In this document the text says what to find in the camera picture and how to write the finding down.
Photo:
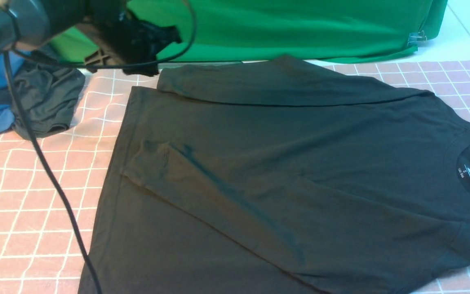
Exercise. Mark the dark gray crumpled garment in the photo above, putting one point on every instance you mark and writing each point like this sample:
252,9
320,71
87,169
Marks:
49,95

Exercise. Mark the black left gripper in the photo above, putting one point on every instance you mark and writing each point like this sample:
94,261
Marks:
123,38

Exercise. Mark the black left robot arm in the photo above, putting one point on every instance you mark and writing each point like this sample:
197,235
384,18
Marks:
26,25

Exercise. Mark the dark gray long-sleeve top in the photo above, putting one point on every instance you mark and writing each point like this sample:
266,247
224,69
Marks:
282,177

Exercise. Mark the gray backdrop base bar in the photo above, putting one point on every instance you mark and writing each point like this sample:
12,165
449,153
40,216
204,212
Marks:
166,65

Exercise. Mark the metal binder clip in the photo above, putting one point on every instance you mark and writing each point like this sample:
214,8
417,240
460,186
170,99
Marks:
416,38

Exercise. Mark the green backdrop cloth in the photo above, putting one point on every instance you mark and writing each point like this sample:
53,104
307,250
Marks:
340,31

